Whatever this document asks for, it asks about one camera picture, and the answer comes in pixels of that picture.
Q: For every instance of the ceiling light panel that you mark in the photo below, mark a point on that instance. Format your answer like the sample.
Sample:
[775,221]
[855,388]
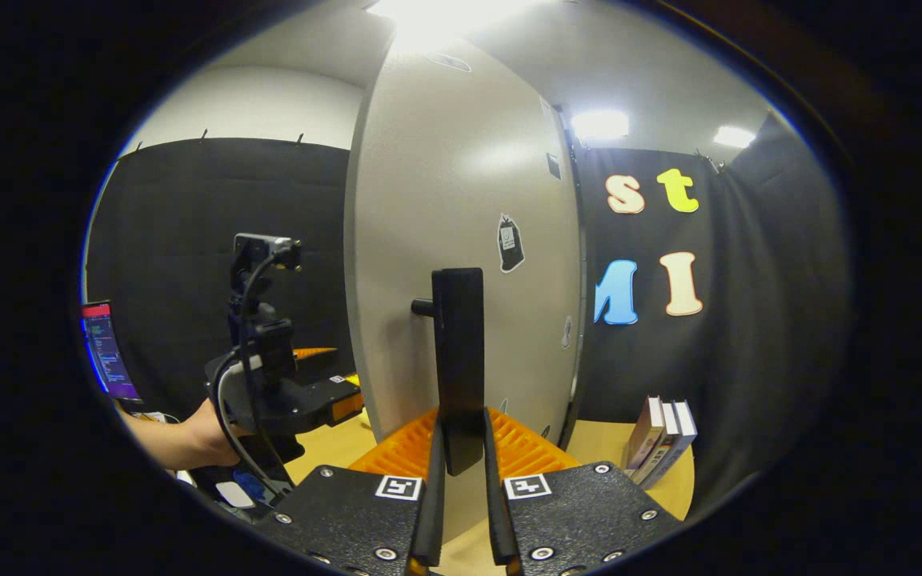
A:
[734,137]
[445,16]
[600,125]

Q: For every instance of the black backdrop cloth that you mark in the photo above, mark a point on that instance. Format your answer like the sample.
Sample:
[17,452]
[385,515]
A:
[189,240]

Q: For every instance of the grey cabinet door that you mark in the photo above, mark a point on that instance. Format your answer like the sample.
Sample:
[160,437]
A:
[445,160]

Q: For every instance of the grey book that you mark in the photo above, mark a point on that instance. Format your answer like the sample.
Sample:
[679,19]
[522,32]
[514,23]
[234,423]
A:
[665,444]

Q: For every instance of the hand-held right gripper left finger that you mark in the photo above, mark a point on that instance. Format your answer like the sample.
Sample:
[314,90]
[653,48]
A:
[433,512]

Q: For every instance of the computer monitor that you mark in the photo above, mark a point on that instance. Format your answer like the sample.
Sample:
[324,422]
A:
[109,352]

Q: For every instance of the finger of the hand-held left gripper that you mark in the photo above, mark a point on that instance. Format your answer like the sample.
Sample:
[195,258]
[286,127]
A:
[317,404]
[313,353]

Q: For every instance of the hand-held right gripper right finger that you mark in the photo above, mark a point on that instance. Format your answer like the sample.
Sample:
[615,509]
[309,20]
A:
[499,520]

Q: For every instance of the pink brown book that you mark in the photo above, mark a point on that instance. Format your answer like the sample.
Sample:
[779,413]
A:
[643,436]

